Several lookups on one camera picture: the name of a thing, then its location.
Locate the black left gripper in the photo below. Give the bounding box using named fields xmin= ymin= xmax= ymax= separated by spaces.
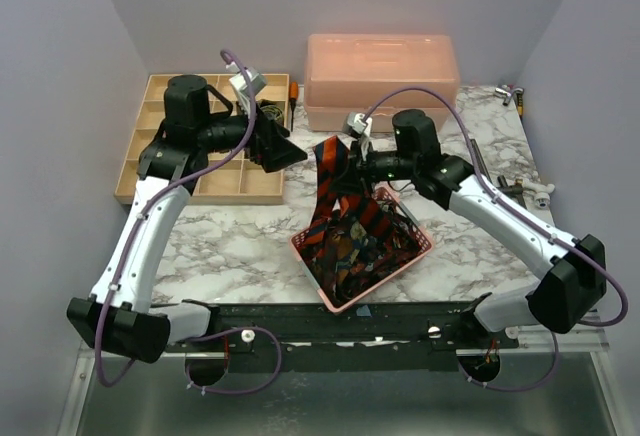
xmin=199 ymin=95 xmax=309 ymax=172

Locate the orange navy striped tie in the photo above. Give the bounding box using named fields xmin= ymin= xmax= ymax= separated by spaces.
xmin=302 ymin=136 xmax=394 ymax=247

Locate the pink plastic basket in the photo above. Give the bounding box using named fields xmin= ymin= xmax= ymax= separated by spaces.
xmin=290 ymin=185 xmax=433 ymax=314

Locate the pink plastic storage box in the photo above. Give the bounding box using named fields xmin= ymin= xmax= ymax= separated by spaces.
xmin=303 ymin=34 xmax=460 ymax=133

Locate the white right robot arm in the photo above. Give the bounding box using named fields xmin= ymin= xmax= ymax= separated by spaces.
xmin=331 ymin=109 xmax=606 ymax=348

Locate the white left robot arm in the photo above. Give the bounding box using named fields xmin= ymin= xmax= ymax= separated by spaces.
xmin=66 ymin=68 xmax=307 ymax=363

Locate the pile of patterned ties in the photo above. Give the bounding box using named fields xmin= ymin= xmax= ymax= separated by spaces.
xmin=294 ymin=200 xmax=431 ymax=313

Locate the wooden compartment tray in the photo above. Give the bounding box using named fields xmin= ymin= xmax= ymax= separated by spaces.
xmin=113 ymin=73 xmax=291 ymax=207

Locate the rolled green tie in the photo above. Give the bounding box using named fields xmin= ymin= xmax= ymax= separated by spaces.
xmin=258 ymin=99 xmax=285 ymax=126

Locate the silver socket tool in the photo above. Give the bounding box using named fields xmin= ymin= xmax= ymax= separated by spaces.
xmin=494 ymin=84 xmax=524 ymax=106

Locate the yellow black tool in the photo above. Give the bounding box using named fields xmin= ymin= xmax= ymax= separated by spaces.
xmin=514 ymin=92 xmax=524 ymax=118

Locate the white plastic fitting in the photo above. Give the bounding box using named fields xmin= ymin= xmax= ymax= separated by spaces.
xmin=521 ymin=179 xmax=555 ymax=209

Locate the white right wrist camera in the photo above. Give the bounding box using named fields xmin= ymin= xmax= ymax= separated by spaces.
xmin=342 ymin=112 xmax=372 ymax=159

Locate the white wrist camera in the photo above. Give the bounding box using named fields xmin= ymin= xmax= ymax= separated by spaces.
xmin=342 ymin=112 xmax=372 ymax=159
xmin=230 ymin=67 xmax=267 ymax=116

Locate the orange handled screwdriver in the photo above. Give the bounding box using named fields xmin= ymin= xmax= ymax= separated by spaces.
xmin=288 ymin=81 xmax=299 ymax=131

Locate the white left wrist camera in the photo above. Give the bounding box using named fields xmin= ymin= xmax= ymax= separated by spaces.
xmin=230 ymin=67 xmax=267 ymax=116

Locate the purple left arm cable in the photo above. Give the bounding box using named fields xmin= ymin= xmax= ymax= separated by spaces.
xmin=94 ymin=48 xmax=284 ymax=397

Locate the metal crank handle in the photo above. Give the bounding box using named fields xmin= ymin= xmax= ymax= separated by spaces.
xmin=471 ymin=139 xmax=526 ymax=207

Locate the black mounting rail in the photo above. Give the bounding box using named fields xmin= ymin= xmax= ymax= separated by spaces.
xmin=166 ymin=302 xmax=518 ymax=374

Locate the aluminium extrusion frame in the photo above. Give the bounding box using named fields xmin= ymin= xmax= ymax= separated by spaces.
xmin=59 ymin=327 xmax=626 ymax=435

